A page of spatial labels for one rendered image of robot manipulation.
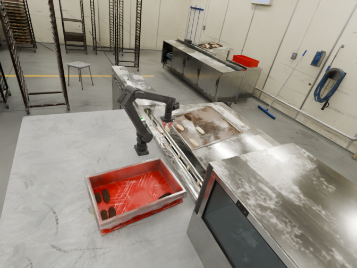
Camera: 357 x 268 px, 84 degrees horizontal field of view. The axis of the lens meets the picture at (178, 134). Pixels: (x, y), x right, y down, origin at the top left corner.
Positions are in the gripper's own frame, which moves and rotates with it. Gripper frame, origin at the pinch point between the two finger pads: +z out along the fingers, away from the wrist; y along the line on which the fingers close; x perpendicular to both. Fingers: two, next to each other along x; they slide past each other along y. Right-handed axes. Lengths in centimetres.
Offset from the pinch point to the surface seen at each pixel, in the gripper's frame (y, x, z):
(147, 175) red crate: 28.5, 36.4, 10.6
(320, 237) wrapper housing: 9, 117, -37
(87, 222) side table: 67, 57, 10
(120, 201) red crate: 49, 50, 10
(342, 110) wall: -369, -24, 35
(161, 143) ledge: 8.1, 10.3, 7.1
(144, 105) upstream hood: 3.0, -44.9, 1.6
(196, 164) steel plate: -10.0, 36.7, 11.5
